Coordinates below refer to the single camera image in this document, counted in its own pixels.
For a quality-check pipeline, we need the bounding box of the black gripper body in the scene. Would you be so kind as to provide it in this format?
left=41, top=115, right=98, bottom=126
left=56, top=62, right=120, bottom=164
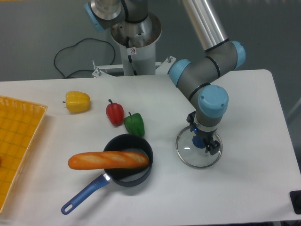
left=187, top=112, right=219, bottom=144

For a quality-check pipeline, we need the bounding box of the glass pot lid blue knob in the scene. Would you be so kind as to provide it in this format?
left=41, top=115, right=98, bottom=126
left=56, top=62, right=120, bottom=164
left=175, top=124, right=223, bottom=170

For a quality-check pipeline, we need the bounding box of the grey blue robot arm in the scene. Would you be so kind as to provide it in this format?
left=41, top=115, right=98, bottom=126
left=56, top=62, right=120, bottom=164
left=84, top=0, right=246, bottom=155

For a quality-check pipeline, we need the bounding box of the green toy bell pepper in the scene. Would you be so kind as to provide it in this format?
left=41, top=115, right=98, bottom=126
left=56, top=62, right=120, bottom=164
left=124, top=112, right=145, bottom=137

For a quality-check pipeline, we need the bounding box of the black device at table edge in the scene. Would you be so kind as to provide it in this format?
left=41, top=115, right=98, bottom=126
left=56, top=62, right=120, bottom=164
left=289, top=190, right=301, bottom=215

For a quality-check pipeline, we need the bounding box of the red toy bell pepper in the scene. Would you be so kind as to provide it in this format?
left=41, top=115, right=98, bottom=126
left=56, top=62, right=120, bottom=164
left=106, top=99, right=124, bottom=127

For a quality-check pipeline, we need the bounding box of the toy baguette bread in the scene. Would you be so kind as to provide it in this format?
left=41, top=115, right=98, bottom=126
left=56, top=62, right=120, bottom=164
left=68, top=151, right=150, bottom=170

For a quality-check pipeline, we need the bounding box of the yellow toy bell pepper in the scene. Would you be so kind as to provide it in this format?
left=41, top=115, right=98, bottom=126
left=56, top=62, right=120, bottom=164
left=64, top=91, right=91, bottom=113

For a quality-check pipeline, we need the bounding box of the yellow plastic basket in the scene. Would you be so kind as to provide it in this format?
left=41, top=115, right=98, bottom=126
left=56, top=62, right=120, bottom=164
left=0, top=96, right=48, bottom=211

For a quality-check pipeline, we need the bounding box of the dark saucepan blue handle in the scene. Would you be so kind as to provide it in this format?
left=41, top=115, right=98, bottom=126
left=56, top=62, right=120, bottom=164
left=61, top=134, right=153, bottom=215

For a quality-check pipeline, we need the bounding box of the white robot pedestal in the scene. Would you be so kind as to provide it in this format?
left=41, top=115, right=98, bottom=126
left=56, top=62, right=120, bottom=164
left=92, top=12, right=176, bottom=77

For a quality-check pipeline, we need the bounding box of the black floor cable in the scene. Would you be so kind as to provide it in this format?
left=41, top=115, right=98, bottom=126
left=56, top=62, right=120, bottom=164
left=54, top=37, right=116, bottom=79

